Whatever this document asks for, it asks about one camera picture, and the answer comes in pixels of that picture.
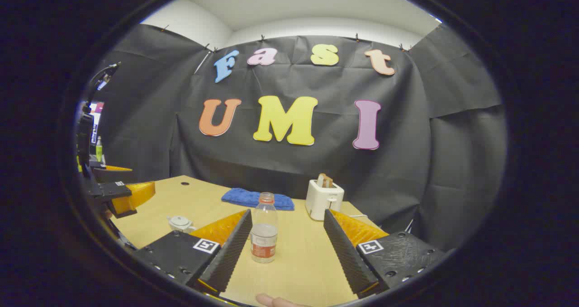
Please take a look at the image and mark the white toaster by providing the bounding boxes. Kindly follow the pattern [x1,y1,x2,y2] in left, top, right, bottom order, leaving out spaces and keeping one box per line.
[305,179,345,221]

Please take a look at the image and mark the computer monitor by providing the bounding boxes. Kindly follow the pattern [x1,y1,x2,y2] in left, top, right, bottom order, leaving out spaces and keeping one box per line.
[89,100,105,145]

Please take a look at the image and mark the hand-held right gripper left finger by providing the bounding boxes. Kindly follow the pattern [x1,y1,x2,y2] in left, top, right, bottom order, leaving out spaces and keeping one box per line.
[131,209,253,297]

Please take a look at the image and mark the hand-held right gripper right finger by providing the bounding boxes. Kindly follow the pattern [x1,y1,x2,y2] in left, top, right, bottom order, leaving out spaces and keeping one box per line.
[323,208,455,299]

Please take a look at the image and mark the clear plastic water bottle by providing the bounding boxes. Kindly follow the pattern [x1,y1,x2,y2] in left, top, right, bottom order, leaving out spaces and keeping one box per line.
[250,192,279,264]

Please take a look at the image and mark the white ceramic teacup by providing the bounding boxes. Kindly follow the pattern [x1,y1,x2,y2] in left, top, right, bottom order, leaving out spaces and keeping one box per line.
[166,218,197,234]

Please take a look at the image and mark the blue towel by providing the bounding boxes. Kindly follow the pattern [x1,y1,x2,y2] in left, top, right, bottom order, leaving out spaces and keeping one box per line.
[221,188,295,211]

